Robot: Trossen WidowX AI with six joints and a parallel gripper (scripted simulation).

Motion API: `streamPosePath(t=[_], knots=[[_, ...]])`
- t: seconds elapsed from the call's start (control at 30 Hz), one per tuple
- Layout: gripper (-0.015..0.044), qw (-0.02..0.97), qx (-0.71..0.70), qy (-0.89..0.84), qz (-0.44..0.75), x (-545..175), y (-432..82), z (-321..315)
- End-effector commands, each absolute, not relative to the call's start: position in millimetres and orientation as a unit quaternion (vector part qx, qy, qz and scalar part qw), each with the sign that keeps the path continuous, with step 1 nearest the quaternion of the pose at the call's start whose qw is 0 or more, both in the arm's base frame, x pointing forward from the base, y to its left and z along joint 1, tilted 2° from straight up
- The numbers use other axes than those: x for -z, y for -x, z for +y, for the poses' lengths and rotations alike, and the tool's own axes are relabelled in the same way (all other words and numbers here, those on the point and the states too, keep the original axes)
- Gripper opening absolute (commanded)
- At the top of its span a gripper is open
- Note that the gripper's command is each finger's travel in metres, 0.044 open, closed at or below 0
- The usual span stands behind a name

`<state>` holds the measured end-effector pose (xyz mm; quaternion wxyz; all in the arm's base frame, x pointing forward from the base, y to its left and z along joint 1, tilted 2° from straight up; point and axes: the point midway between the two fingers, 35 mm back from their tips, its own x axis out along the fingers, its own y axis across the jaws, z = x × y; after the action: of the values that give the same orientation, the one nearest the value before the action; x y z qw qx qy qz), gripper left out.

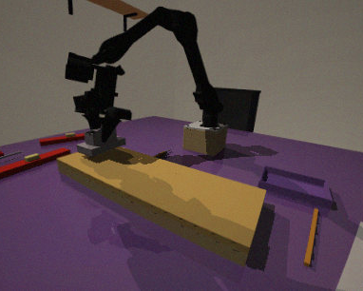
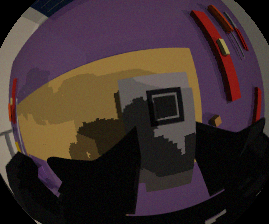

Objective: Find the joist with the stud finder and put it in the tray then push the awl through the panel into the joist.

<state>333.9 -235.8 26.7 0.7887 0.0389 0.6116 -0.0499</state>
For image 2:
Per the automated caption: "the purple shallow tray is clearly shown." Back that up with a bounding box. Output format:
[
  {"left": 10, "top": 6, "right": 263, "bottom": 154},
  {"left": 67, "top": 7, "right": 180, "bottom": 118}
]
[{"left": 36, "top": 163, "right": 54, "bottom": 189}]

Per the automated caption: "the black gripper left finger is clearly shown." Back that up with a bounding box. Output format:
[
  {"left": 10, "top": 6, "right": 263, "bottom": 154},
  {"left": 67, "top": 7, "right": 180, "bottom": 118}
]
[{"left": 46, "top": 125, "right": 142, "bottom": 214}]

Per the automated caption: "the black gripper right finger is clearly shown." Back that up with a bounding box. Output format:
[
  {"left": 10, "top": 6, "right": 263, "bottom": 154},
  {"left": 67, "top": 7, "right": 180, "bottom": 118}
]
[{"left": 195, "top": 117, "right": 266, "bottom": 197}]

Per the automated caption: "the tan wooden floor panel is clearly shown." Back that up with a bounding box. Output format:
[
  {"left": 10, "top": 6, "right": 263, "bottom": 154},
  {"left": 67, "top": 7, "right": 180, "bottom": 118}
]
[{"left": 17, "top": 47, "right": 202, "bottom": 161}]

